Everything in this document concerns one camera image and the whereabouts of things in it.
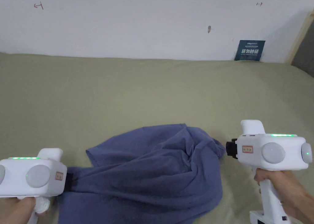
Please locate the bed with pale green sheet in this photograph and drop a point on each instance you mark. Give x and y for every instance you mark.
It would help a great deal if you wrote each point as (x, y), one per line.
(122, 91)

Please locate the dark blue shirt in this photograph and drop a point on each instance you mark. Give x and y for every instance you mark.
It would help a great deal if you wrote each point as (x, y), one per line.
(147, 172)

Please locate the person's left hand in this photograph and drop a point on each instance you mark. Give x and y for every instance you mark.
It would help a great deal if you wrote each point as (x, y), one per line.
(17, 210)

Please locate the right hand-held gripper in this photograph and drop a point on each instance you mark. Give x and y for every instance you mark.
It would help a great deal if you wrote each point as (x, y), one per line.
(269, 150)

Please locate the dark blue printed card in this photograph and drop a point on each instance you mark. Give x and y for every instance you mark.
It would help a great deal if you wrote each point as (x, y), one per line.
(249, 50)

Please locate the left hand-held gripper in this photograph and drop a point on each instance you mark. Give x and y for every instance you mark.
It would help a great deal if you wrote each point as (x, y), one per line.
(29, 175)

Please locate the grey padded headboard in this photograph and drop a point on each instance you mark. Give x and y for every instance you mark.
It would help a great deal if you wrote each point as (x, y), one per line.
(304, 50)

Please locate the person's right hand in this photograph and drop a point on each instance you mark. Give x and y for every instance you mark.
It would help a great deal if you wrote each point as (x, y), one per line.
(282, 192)

